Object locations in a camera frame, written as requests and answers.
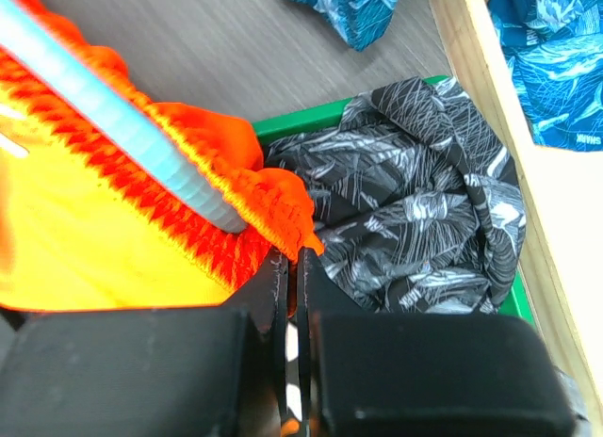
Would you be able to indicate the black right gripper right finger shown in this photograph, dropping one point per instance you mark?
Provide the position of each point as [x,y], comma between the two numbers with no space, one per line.
[365,374]

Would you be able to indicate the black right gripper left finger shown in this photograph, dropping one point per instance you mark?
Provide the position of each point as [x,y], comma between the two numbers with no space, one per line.
[205,371]

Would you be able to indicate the orange shorts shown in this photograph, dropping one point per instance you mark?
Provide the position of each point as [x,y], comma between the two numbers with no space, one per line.
[84,228]

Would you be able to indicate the teal hanger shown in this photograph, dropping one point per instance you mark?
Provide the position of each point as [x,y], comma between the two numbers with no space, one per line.
[137,136]

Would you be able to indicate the dark patterned shorts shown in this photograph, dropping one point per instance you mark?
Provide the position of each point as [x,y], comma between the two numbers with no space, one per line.
[417,202]

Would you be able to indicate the grey shorts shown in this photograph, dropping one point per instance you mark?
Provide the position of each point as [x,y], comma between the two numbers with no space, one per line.
[583,426]

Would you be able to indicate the blue patterned shorts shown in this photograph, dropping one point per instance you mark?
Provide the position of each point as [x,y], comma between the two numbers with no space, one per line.
[553,49]

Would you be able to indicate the wooden clothes rack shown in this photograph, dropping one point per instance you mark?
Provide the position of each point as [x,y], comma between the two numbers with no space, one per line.
[561,262]

